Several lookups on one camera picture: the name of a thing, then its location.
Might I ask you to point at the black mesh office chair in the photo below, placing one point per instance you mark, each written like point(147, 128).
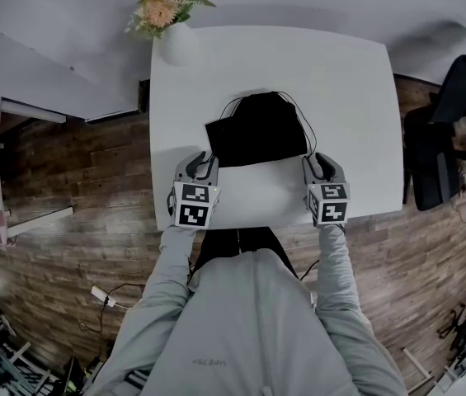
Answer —
point(434, 159)

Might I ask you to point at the person's black trousers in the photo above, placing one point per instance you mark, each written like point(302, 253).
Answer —
point(253, 239)

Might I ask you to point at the person's left forearm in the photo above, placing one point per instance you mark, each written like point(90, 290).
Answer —
point(170, 270)

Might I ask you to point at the white power strip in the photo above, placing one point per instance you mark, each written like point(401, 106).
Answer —
point(102, 296)

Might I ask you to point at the person's grey jacket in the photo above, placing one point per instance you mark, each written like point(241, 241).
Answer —
point(253, 328)

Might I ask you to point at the yellow flower bouquet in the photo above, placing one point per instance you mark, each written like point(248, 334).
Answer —
point(162, 2)

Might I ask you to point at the person's right forearm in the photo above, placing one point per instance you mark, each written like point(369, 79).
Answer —
point(337, 270)

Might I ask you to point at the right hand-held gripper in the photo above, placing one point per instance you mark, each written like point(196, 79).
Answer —
point(331, 204)

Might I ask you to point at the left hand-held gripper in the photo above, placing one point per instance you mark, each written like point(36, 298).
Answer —
point(193, 204)

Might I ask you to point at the white ceramic vase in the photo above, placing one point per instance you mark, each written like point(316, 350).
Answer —
point(179, 45)

